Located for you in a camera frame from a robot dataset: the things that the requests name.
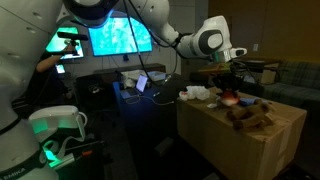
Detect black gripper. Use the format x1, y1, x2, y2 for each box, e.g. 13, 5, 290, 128
213, 72, 243, 99

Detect red ball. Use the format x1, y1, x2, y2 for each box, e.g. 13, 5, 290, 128
219, 91, 242, 108

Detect white cloth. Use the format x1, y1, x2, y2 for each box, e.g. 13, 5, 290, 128
185, 85, 211, 102

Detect brown plush toy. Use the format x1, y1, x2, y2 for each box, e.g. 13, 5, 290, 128
226, 99, 275, 132

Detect large cardboard box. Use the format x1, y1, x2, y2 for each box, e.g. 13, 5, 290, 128
176, 85, 308, 180

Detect wooden shelf cabinet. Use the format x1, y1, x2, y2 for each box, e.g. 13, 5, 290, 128
246, 57, 281, 86

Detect green plaid sofa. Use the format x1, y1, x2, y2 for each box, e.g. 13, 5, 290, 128
261, 61, 320, 113

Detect clear plastic bin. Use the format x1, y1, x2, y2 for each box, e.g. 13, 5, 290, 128
148, 70, 167, 82

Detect flat black slab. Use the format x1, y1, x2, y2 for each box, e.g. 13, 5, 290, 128
154, 136, 176, 156

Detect small open laptop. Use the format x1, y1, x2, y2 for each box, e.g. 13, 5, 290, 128
119, 73, 149, 101

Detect white plastic bag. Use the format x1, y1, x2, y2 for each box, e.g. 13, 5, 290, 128
120, 68, 148, 90

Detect small lit screen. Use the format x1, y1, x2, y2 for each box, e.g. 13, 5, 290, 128
55, 64, 67, 75

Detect person in dark clothes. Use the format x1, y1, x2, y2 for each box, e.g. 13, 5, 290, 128
26, 49, 76, 101

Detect white table cable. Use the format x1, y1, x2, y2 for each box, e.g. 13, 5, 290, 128
125, 91, 175, 107

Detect large wall monitor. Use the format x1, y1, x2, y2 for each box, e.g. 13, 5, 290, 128
88, 16, 154, 57

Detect orange handled tool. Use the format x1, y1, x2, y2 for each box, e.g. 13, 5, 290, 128
64, 149, 94, 163

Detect black camera tripod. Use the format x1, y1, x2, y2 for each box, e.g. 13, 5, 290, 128
49, 39, 82, 58

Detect black stereo camera bar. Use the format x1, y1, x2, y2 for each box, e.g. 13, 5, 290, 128
56, 31, 90, 42

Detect wide wall monitor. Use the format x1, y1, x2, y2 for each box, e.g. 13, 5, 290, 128
44, 26, 85, 61

